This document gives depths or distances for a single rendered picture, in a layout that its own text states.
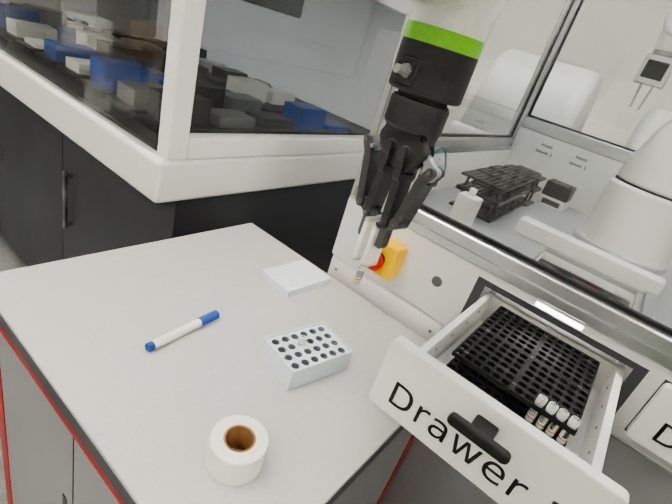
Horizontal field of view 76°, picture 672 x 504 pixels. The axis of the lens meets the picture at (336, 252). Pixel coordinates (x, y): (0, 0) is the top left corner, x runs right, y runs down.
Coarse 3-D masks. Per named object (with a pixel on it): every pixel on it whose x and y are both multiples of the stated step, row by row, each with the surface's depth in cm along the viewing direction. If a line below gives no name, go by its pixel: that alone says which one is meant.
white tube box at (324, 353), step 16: (272, 336) 70; (288, 336) 71; (320, 336) 74; (336, 336) 75; (272, 352) 68; (288, 352) 68; (304, 352) 69; (320, 352) 70; (336, 352) 71; (352, 352) 72; (272, 368) 68; (288, 368) 65; (304, 368) 65; (320, 368) 68; (336, 368) 72; (288, 384) 65
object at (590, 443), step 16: (480, 304) 79; (496, 304) 83; (512, 304) 82; (464, 320) 73; (480, 320) 85; (528, 320) 80; (448, 336) 68; (464, 336) 79; (560, 336) 77; (432, 352) 65; (448, 352) 73; (592, 352) 75; (608, 368) 73; (624, 368) 73; (608, 384) 70; (592, 400) 72; (608, 400) 63; (592, 416) 67; (608, 416) 60; (592, 432) 60; (608, 432) 57; (576, 448) 61; (592, 448) 55; (592, 464) 51
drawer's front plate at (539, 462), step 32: (416, 352) 55; (384, 384) 58; (416, 384) 55; (448, 384) 52; (512, 416) 49; (448, 448) 54; (480, 448) 51; (512, 448) 49; (544, 448) 47; (480, 480) 52; (512, 480) 50; (544, 480) 47; (576, 480) 45; (608, 480) 44
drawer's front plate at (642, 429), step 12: (660, 396) 65; (648, 408) 67; (660, 408) 66; (636, 420) 68; (648, 420) 67; (660, 420) 66; (636, 432) 68; (648, 432) 67; (648, 444) 68; (660, 456) 67
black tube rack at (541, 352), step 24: (504, 312) 77; (480, 336) 68; (504, 336) 70; (528, 336) 72; (552, 336) 74; (456, 360) 66; (480, 360) 62; (504, 360) 64; (528, 360) 65; (552, 360) 68; (576, 360) 69; (480, 384) 62; (528, 384) 60; (552, 384) 62; (576, 384) 63; (528, 408) 60; (576, 408) 58
